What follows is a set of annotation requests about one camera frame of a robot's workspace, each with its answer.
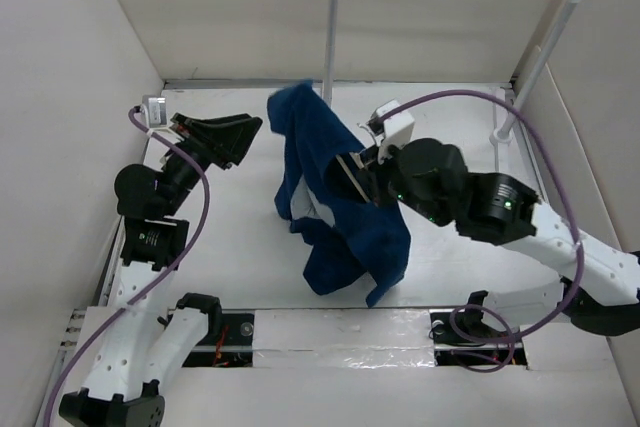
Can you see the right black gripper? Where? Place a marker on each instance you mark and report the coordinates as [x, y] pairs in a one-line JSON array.
[[375, 172]]

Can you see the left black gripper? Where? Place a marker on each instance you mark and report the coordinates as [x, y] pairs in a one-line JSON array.
[[221, 139]]

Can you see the blue Mickey Mouse t-shirt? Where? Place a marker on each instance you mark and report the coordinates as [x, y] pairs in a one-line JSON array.
[[349, 238]]

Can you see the cream plastic clothes hanger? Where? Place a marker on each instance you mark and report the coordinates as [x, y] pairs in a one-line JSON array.
[[356, 171]]

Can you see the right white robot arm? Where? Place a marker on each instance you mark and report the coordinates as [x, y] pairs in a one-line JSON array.
[[597, 288]]

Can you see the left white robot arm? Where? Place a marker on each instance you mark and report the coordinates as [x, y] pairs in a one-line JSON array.
[[144, 344]]

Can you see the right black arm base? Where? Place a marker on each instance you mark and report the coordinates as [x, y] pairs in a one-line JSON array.
[[479, 341]]

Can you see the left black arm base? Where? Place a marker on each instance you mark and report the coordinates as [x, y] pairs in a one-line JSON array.
[[228, 342]]

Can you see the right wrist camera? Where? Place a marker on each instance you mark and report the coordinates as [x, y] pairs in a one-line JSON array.
[[396, 131]]

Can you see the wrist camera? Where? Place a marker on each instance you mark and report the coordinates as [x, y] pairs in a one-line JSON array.
[[396, 131], [154, 111]]

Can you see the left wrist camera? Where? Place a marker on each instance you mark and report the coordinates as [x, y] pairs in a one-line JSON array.
[[154, 111]]

